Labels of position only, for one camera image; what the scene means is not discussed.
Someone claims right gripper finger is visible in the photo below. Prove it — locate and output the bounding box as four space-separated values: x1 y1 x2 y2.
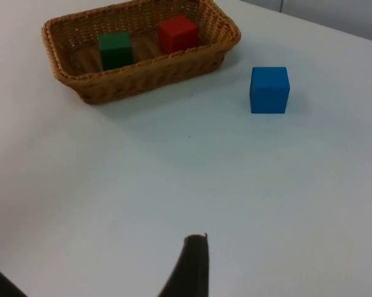
157 232 211 297

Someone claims blue cube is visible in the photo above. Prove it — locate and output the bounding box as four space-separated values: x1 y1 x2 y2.
249 66 290 114

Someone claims pale brown wicker basket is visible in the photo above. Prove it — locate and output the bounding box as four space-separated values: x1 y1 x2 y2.
41 0 242 105

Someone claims green cube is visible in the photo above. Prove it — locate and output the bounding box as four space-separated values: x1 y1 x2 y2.
98 31 134 72

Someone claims red cube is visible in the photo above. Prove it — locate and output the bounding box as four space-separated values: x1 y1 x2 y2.
158 14 200 54

